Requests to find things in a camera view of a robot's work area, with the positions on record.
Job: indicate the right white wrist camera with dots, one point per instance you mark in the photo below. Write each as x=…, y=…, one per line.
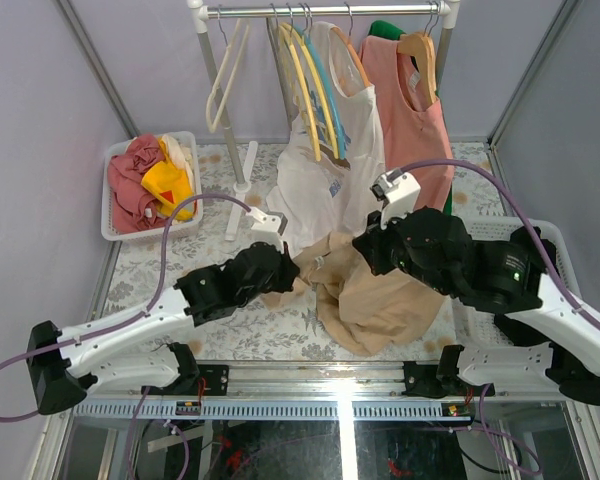
x=398, y=191

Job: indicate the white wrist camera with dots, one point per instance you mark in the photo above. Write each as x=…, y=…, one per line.
x=398, y=191
x=267, y=228

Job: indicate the dusty pink garment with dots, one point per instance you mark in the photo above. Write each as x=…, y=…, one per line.
x=134, y=207

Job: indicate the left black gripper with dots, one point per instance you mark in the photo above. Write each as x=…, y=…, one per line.
x=290, y=272

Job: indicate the orange hanger under white shirt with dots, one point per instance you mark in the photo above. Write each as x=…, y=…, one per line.
x=346, y=40

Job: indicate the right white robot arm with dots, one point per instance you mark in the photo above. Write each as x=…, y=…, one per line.
x=553, y=346

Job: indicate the right white basket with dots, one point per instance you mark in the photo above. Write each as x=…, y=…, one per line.
x=478, y=327

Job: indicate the pink tank top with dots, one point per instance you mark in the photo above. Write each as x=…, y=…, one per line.
x=412, y=131

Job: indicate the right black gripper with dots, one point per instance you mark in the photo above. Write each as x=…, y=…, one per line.
x=370, y=243

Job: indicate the beige t shirt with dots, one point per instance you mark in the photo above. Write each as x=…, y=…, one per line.
x=364, y=313

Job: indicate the cream garment in basket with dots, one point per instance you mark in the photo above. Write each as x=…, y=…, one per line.
x=176, y=154

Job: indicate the wooden hanger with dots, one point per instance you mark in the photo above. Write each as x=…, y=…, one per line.
x=420, y=46

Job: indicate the metal rail base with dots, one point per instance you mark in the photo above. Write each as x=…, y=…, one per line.
x=257, y=390

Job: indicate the yellow hanger left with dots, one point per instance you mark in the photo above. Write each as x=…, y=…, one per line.
x=299, y=70

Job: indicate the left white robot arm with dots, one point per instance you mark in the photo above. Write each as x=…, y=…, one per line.
x=69, y=364

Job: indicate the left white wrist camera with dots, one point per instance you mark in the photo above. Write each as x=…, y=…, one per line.
x=267, y=228

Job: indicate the white basket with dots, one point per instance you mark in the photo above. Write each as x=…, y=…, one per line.
x=185, y=138
x=478, y=327

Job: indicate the yellow hanger right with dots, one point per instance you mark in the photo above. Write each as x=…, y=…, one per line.
x=297, y=127

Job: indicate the white clothes rack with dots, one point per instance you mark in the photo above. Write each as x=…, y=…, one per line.
x=202, y=14

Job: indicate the yellow garment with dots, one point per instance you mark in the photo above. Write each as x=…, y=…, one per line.
x=168, y=185

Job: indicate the white printed t shirt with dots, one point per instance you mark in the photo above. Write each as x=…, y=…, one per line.
x=334, y=195

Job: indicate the left white basket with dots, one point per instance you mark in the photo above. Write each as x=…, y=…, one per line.
x=185, y=138

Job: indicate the yellow hanger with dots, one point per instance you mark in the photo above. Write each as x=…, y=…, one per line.
x=299, y=70
x=297, y=127

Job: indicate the cream plastic hanger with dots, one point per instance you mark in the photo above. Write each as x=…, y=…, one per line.
x=223, y=83

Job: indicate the black garment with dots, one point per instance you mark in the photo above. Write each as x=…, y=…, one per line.
x=520, y=334

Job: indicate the blue hanger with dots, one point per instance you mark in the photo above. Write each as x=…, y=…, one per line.
x=330, y=129

